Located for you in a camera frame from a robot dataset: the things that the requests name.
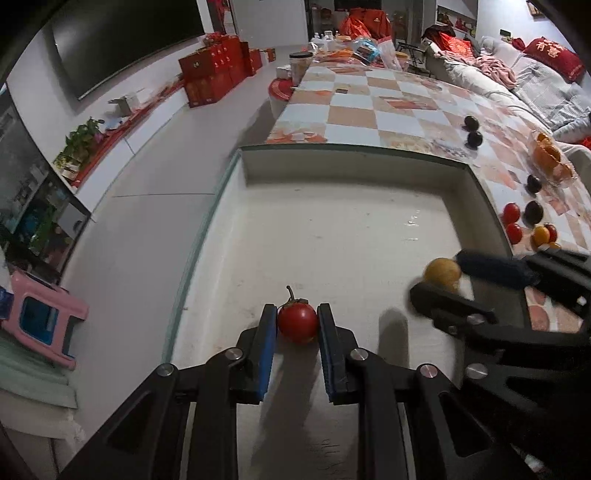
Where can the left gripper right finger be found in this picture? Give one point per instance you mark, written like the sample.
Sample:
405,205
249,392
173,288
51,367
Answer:
412,423

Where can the red embroidered cushion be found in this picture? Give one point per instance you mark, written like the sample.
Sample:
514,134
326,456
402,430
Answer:
556,56

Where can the dark plum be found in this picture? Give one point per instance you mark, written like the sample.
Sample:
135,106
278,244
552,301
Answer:
533,184
533,213
474,139
471,123

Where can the red cherry tomato with stem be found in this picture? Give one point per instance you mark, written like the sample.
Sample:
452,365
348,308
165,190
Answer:
297,320

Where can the small white box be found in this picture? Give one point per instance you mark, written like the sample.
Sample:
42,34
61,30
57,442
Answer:
126,105

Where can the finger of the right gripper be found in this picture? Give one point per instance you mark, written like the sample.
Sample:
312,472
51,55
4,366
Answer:
502,271
449,312

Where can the orange mandarin in bowl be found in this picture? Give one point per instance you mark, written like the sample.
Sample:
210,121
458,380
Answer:
548,157

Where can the grey sofa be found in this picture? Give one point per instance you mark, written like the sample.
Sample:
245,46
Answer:
562,108

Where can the yellow cherry tomato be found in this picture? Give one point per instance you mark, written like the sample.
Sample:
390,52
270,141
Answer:
540,236

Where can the black wall television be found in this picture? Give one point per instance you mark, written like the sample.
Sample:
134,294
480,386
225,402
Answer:
95,40

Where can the white shallow tray box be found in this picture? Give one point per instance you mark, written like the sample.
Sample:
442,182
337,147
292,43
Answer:
354,227

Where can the tan longan fruit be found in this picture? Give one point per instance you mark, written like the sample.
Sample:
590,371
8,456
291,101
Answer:
444,273

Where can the potted green plant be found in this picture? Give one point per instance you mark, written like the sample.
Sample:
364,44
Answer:
80,145

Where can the glass bowl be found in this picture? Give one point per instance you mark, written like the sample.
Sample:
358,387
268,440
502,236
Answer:
556,184

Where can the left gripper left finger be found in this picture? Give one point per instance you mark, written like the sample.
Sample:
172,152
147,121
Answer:
182,422

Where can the pink blanket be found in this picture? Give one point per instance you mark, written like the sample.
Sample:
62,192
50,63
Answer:
496,70

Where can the dark plum near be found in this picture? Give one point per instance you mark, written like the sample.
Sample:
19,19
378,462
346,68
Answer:
533,213

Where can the pink plastic stool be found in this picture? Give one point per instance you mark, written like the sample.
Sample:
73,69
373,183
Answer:
41,316

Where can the red gift boxes stack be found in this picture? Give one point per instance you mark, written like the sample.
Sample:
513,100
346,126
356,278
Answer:
212,71

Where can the dark plum far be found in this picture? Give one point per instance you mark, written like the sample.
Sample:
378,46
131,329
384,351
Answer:
471,123

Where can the glass jar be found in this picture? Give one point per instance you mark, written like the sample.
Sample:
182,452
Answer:
299,63

